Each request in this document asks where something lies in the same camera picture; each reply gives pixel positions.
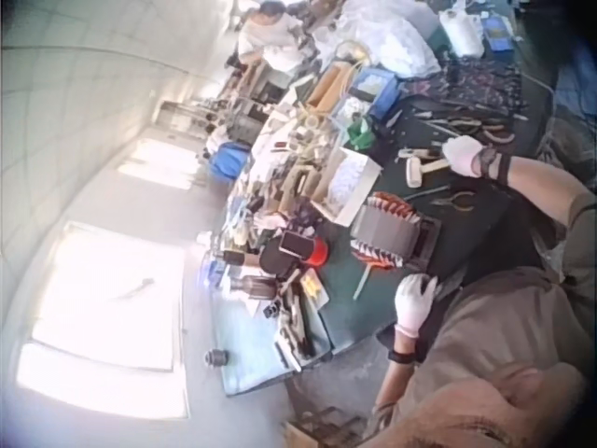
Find brown cardboard box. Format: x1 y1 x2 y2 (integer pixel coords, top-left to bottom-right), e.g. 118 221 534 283
304 62 354 114

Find motor stator with copper windings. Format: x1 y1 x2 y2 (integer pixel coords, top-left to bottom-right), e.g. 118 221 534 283
349 192 443 273

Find phone with dark screen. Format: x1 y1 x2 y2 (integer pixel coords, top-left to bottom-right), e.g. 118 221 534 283
278 230 319 258

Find white handled small tool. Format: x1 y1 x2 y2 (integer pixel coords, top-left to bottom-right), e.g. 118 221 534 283
397 147 443 160

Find person's right hand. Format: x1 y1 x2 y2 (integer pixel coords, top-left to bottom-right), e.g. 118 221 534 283
440 136 489 179

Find heap of clear plastic bags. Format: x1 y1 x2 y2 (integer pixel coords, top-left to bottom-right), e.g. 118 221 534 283
325 0 443 79

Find grey tray of tools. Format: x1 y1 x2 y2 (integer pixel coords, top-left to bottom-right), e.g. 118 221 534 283
273 279 333 372

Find pile of hand tools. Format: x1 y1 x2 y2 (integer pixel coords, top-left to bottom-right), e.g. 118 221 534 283
404 59 531 144

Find white mallet with wooden handle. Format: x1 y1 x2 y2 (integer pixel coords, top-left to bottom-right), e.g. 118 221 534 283
404 156 451 189

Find red canister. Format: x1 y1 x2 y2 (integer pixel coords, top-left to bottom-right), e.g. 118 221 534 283
305 235 331 268

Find thin metal rod tool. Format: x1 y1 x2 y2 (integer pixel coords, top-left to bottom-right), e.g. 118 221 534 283
402 184 452 201

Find cardboard box of parts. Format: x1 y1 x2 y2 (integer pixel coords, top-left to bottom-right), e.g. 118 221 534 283
283 404 370 448

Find brown bottle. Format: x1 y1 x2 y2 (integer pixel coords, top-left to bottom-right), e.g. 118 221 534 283
229 274 277 301

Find blue bin of white parts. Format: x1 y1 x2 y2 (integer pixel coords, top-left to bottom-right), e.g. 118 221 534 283
345 66 399 119

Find person's left hand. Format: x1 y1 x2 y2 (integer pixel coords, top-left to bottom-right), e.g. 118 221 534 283
394 273 440 338

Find blue parts box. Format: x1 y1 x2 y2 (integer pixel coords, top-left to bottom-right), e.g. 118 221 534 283
481 15 515 53

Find black wrist band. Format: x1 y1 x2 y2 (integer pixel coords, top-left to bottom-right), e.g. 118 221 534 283
479 146 513 184
388 348 419 366

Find white box of white parts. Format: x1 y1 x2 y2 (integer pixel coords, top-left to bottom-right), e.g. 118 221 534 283
309 146 382 226

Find black round holder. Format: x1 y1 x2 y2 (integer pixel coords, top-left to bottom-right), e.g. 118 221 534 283
257 242 299 273

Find yellow packet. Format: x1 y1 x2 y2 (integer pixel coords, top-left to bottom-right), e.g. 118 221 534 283
299 273 328 308

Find dark handled pliers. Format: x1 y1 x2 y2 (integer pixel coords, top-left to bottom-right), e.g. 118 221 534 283
430 189 478 215

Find cluttered workbench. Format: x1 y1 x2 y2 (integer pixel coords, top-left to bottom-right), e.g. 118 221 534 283
198 105 358 398

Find white plastic stick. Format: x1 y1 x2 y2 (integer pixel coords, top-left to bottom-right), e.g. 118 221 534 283
351 265 370 301

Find dark metal cylinder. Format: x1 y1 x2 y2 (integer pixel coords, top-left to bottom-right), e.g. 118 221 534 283
201 348 229 371

